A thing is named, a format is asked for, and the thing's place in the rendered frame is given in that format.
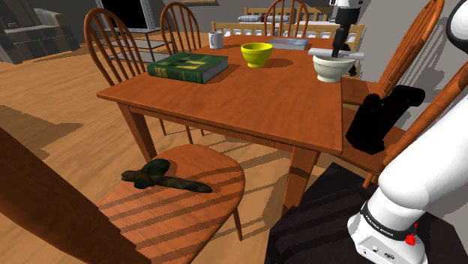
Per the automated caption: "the white pestle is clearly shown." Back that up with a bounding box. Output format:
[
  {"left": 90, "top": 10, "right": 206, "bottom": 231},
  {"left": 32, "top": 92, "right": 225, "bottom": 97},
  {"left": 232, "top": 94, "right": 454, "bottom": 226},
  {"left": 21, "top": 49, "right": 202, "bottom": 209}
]
[{"left": 307, "top": 47, "right": 366, "bottom": 62}]

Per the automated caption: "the white mortar bowl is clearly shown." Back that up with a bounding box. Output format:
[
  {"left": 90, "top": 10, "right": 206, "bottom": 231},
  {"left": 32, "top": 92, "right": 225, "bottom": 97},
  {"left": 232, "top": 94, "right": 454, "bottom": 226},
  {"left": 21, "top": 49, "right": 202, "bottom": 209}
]
[{"left": 312, "top": 54, "right": 357, "bottom": 83}]

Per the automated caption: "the blue-grey flat book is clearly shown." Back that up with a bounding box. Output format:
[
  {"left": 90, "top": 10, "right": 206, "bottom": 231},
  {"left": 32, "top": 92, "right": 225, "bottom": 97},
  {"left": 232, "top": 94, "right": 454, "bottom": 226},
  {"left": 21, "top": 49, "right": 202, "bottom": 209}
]
[{"left": 268, "top": 37, "right": 310, "bottom": 51}]

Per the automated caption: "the brown wooden spindle chair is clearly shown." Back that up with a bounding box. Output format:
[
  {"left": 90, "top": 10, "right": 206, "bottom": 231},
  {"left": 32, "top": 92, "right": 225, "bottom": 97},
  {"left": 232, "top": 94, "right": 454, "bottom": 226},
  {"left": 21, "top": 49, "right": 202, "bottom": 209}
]
[
  {"left": 340, "top": 0, "right": 446, "bottom": 108},
  {"left": 334, "top": 61, "right": 468, "bottom": 189},
  {"left": 0, "top": 125, "right": 247, "bottom": 264},
  {"left": 160, "top": 1, "right": 206, "bottom": 146},
  {"left": 262, "top": 0, "right": 310, "bottom": 38},
  {"left": 83, "top": 7, "right": 173, "bottom": 137}
]

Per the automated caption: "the yellow bowl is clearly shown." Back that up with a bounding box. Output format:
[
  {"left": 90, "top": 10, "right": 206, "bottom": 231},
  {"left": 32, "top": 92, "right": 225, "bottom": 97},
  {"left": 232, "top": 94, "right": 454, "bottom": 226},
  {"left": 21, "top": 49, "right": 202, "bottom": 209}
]
[{"left": 240, "top": 42, "right": 274, "bottom": 69}]

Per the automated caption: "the black bag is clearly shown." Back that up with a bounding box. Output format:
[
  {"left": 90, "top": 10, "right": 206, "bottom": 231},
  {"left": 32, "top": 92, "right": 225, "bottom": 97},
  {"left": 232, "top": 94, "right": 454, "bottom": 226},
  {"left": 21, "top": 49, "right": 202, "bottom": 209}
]
[{"left": 344, "top": 85, "right": 427, "bottom": 156}]

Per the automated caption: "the light wooden bed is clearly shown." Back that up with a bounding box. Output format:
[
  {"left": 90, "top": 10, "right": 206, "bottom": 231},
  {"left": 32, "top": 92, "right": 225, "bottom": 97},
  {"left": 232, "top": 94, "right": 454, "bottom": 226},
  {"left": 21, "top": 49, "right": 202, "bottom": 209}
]
[{"left": 211, "top": 6, "right": 366, "bottom": 52}]

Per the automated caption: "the brown wooden table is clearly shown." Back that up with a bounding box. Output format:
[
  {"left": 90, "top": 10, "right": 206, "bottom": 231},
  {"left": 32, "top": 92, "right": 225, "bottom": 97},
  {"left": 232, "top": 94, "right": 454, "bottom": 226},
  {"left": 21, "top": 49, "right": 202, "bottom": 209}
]
[{"left": 96, "top": 34, "right": 344, "bottom": 217}]

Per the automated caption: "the white mug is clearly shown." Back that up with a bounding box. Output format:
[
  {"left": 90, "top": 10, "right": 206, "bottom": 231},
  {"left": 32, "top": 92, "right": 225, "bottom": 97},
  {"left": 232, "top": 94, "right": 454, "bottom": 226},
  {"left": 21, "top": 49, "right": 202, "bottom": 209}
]
[{"left": 208, "top": 31, "right": 224, "bottom": 50}]

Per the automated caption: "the green hardcover book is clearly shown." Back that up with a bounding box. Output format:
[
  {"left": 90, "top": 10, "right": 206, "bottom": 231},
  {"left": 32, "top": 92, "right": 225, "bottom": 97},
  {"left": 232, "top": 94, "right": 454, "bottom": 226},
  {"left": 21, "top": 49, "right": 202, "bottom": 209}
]
[{"left": 146, "top": 52, "right": 230, "bottom": 85}]

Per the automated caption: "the dark robot stand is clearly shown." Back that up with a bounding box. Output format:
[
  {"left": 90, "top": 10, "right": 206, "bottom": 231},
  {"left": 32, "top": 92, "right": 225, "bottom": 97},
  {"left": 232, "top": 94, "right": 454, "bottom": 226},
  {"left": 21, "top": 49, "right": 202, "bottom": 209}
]
[{"left": 263, "top": 161, "right": 468, "bottom": 264}]

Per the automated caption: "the black television on stand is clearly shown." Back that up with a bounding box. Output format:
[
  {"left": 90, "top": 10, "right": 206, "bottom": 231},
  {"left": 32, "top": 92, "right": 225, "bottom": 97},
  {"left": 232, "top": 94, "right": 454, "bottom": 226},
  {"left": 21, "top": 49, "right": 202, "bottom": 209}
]
[{"left": 95, "top": 0, "right": 175, "bottom": 64}]

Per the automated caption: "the dark green camouflage toy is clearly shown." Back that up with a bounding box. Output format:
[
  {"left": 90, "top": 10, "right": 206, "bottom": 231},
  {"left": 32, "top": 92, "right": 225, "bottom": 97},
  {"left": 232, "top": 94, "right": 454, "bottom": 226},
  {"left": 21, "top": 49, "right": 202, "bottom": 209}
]
[{"left": 121, "top": 158, "right": 213, "bottom": 194}]

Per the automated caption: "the grey sofa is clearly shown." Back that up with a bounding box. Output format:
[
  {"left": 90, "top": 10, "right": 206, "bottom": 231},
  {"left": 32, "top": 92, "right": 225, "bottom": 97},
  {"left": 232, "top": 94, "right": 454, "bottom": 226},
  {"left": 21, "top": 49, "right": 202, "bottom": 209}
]
[{"left": 0, "top": 0, "right": 81, "bottom": 65}]

